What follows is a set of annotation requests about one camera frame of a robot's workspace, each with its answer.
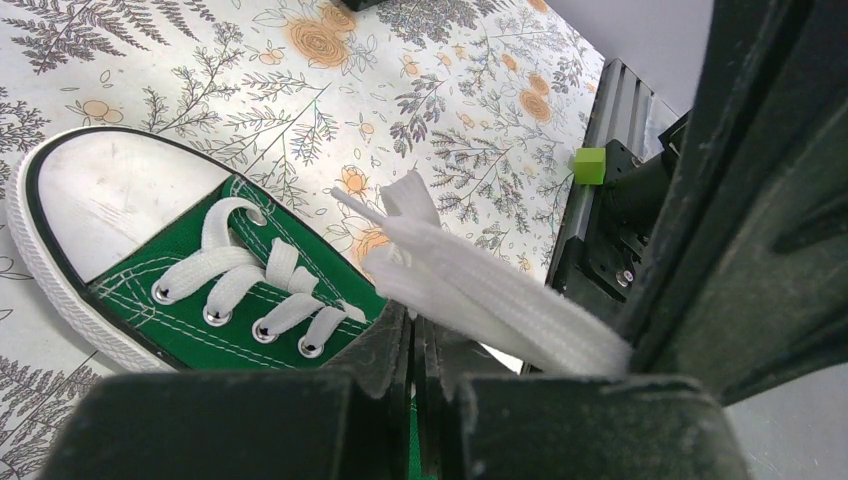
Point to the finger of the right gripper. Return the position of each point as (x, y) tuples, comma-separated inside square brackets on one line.
[(746, 283)]

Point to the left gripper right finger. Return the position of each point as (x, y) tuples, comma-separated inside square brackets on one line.
[(479, 420)]

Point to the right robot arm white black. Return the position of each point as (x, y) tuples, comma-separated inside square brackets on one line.
[(601, 271)]

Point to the black white checkerboard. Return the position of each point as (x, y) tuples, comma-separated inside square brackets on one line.
[(360, 5)]

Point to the floral patterned table mat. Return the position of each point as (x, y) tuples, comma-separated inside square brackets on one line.
[(486, 99)]

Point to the aluminium frame rail front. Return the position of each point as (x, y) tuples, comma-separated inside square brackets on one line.
[(625, 109)]

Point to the green white sneaker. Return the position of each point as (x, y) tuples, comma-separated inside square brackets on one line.
[(164, 259)]

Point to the lime green block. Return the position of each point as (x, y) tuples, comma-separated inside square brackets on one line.
[(589, 166)]

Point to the white shoelace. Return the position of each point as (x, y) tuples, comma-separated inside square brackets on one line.
[(430, 271)]

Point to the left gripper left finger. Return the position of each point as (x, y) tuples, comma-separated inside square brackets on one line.
[(346, 420)]

